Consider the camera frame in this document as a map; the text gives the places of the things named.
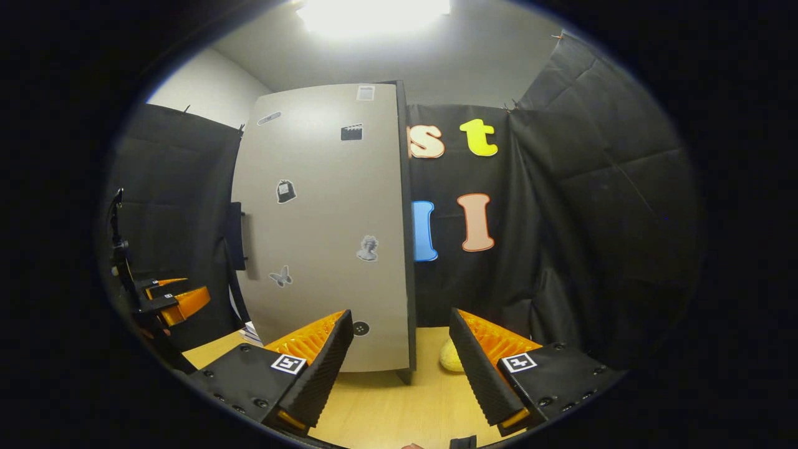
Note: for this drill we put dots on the black backdrop cloth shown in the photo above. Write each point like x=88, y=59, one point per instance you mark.
x=592, y=206

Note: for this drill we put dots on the grey cabinet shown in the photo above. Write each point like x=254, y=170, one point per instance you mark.
x=406, y=218

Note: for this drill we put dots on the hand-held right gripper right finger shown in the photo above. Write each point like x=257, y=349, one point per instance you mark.
x=477, y=374

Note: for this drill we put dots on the grey cabinet door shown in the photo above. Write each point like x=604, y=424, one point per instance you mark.
x=324, y=206

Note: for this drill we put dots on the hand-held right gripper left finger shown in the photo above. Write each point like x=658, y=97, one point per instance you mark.
x=321, y=368

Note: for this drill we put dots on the stack of books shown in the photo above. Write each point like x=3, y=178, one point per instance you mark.
x=252, y=333

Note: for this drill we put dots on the yellow fluffy ball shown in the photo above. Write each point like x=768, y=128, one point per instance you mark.
x=450, y=357

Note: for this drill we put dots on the ceiling light panel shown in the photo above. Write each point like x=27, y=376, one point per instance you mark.
x=374, y=15

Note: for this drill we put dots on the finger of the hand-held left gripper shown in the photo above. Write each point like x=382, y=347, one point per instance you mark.
x=163, y=284
x=187, y=304

